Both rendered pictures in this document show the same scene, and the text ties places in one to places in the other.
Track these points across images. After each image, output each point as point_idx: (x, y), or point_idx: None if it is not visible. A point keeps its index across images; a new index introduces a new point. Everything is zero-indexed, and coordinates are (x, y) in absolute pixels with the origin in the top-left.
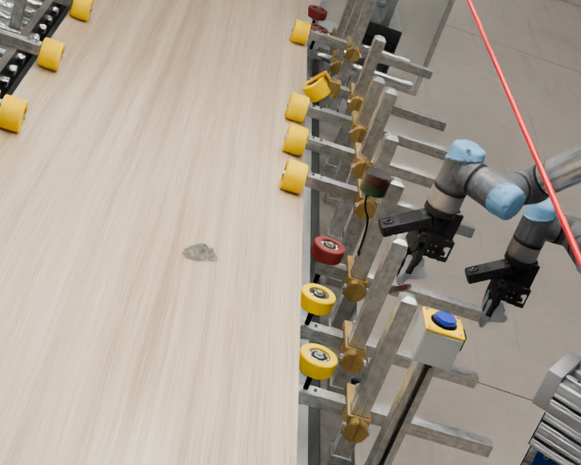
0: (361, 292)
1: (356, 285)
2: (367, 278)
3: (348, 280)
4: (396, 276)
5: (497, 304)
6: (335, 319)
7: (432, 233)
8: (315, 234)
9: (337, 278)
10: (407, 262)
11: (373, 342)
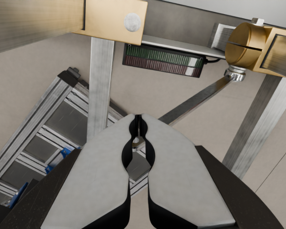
0: (232, 57)
1: (245, 42)
2: (271, 74)
3: (266, 27)
4: (144, 113)
5: None
6: (225, 29)
7: None
8: None
9: None
10: (96, 176)
11: (105, 56)
